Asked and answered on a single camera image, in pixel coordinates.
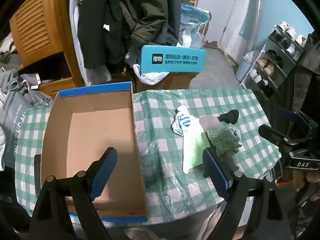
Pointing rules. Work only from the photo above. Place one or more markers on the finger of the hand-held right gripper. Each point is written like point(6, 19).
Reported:
point(286, 113)
point(273, 135)

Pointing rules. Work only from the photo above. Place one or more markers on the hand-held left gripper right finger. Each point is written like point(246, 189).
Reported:
point(215, 173)

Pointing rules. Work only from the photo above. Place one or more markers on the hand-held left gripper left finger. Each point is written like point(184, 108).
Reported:
point(103, 172)

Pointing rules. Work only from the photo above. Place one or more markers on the cardboard shoe box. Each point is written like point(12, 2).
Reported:
point(100, 140)

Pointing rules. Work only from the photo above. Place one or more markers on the person's right hand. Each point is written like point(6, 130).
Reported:
point(301, 181)

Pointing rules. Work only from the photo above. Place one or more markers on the light green plastic bag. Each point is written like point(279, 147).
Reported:
point(193, 150)

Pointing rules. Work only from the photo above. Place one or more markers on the green bubble wrap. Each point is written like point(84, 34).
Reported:
point(223, 141)

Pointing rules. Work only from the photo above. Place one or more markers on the black shoes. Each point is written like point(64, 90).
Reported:
point(265, 86)

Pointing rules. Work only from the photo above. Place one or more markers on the dark hanging garment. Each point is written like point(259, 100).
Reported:
point(308, 80)

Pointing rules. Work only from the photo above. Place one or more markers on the green checked plastic tablecloth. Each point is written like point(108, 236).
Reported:
point(172, 177)

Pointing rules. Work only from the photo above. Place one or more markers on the black sock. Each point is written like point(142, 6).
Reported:
point(228, 117)

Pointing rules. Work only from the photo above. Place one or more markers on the white shoes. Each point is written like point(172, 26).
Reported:
point(254, 74)

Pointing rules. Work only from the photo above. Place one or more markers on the beige shoes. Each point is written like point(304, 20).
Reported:
point(266, 65)

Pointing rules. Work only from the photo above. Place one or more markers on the metal shoe rack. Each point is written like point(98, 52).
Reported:
point(277, 60)

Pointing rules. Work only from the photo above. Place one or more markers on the white printed plastic bag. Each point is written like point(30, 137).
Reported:
point(183, 123)

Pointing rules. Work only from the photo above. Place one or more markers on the pale blue trash bin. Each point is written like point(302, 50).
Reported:
point(243, 67)

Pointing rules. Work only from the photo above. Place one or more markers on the grey tote bag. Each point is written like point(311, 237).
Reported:
point(12, 132)

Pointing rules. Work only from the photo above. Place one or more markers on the pile of grey clothes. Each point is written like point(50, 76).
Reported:
point(22, 87)

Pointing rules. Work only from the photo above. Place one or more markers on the teal cardboard box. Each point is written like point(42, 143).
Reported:
point(172, 58)

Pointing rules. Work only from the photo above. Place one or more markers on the blue and white plastic bag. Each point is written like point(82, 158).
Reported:
point(191, 25)

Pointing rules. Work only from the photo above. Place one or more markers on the black hanging coat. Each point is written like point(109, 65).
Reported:
point(100, 25)

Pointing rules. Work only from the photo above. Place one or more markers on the white hanging garment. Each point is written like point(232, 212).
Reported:
point(74, 22)

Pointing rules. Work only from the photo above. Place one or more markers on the wooden slatted cabinet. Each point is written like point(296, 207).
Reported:
point(42, 30)

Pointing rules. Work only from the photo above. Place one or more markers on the dark green hanging coat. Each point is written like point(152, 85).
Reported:
point(142, 12)

